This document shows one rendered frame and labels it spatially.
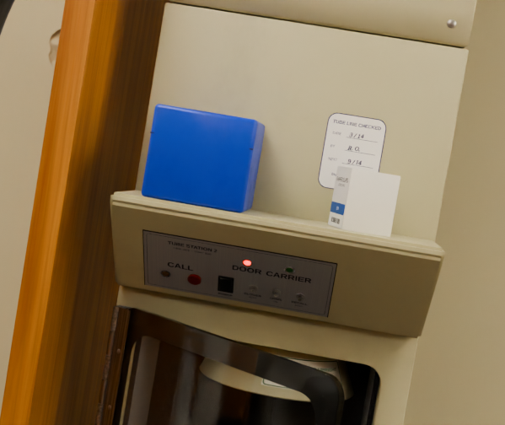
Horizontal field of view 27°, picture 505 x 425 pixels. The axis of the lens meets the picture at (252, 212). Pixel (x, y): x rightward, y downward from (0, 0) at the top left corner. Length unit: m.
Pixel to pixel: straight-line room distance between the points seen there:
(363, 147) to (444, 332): 0.52
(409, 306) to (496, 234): 0.52
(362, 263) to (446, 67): 0.23
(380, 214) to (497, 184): 0.54
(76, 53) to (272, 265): 0.28
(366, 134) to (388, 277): 0.17
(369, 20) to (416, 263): 0.27
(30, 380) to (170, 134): 0.28
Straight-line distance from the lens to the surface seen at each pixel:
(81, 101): 1.06
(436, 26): 1.12
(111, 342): 1.13
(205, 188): 1.01
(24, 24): 1.62
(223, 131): 1.01
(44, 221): 1.06
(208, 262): 1.05
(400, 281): 1.03
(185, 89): 1.12
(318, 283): 1.04
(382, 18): 1.12
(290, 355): 1.16
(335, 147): 1.11
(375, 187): 1.02
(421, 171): 1.11
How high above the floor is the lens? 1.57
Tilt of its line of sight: 3 degrees down
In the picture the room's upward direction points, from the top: 9 degrees clockwise
